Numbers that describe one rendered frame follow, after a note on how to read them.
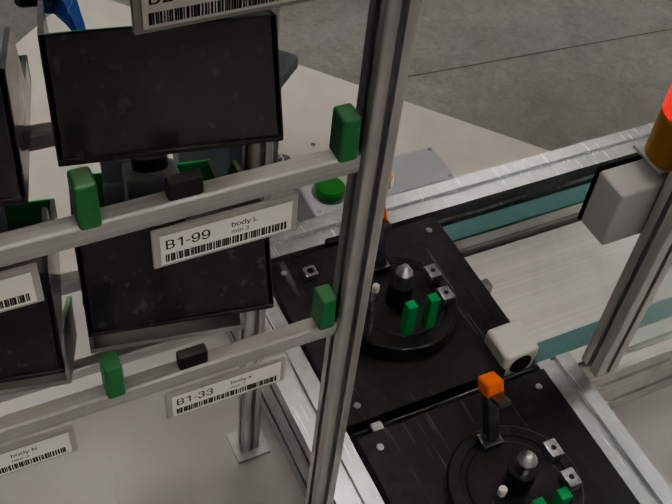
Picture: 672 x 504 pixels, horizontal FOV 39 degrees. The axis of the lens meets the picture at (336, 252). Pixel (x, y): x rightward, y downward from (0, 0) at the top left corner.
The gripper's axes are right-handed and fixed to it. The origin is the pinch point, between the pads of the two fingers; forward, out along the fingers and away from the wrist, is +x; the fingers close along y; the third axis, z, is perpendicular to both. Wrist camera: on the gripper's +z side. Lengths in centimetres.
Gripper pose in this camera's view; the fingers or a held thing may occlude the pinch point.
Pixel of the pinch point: (118, 12)
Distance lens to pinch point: 94.9
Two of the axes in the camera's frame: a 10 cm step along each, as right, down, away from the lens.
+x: 2.3, 8.7, -4.3
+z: 1.5, -4.6, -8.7
